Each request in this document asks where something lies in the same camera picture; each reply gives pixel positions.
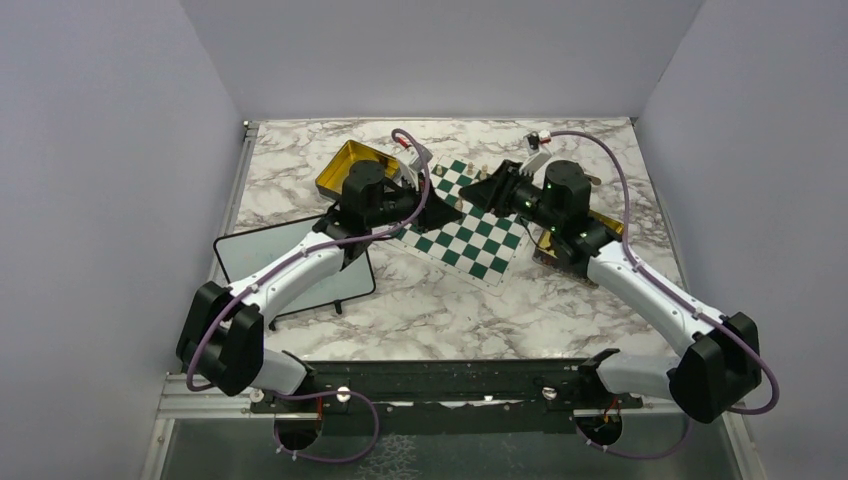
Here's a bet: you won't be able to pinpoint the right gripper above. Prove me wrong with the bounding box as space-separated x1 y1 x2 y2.
459 159 563 233

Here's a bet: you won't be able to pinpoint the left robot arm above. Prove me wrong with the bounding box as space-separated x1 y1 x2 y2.
176 160 463 411

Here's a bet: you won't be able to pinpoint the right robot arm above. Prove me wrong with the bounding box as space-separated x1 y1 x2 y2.
459 160 763 423

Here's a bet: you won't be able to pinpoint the green white chess board mat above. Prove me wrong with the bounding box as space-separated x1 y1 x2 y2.
390 156 531 296

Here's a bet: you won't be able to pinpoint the gold tin with light pieces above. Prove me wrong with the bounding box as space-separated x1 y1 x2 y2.
532 210 624 288

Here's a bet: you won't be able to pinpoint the gold tin with dark pieces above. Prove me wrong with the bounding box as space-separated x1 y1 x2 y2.
315 140 399 201

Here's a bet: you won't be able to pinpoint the small whiteboard with stand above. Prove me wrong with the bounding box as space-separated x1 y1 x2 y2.
213 215 376 318

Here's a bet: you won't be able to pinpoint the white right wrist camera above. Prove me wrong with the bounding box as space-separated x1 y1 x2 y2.
519 130 552 178

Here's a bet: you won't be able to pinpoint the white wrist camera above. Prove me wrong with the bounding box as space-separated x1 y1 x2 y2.
396 146 432 191
519 130 552 178

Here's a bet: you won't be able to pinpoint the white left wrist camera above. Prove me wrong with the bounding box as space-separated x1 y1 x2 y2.
396 146 432 191

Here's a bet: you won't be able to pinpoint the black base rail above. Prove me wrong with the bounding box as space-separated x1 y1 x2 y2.
247 358 643 440

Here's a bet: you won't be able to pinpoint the aluminium rail left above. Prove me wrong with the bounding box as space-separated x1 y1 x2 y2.
156 374 318 421

